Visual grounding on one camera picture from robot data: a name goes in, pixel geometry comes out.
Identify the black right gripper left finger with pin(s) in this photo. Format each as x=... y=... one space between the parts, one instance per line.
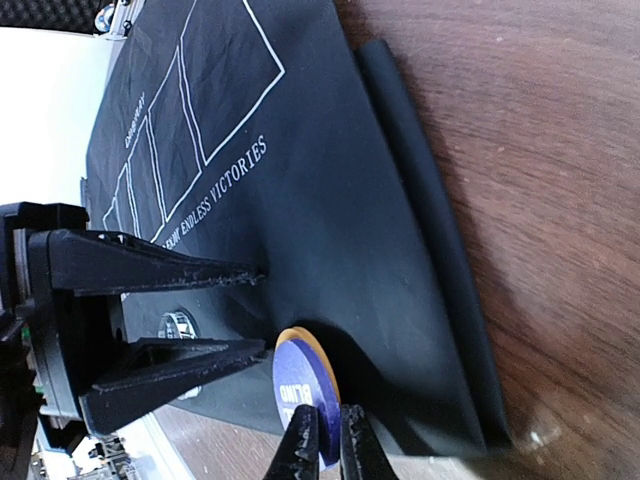
x=150 y=373

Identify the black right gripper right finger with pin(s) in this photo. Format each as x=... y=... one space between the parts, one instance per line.
x=361 y=455

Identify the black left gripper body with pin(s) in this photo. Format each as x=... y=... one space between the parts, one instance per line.
x=62 y=335

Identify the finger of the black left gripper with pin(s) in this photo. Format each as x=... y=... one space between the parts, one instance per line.
x=165 y=265
x=297 y=456

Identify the purple small blind button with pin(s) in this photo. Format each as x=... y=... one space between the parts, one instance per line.
x=302 y=375

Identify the black poker play mat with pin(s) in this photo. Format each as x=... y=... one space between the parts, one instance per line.
x=251 y=131

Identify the aluminium poker chip case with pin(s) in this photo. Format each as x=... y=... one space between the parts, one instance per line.
x=111 y=19

